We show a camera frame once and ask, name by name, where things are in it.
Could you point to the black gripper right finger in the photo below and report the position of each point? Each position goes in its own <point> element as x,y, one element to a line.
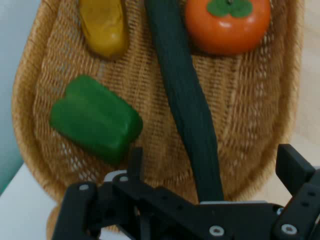
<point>295,170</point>

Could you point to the woven wicker basket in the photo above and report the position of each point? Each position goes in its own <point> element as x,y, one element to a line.
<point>240,107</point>

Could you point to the dark green cucumber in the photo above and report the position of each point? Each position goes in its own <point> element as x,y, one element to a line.
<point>183,105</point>

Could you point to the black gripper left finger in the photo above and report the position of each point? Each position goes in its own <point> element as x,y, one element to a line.
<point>80,207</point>

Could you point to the orange persimmon with green leaf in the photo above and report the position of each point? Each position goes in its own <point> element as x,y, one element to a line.
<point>227,27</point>

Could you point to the green bell pepper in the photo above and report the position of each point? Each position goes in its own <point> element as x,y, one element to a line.
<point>96,118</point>

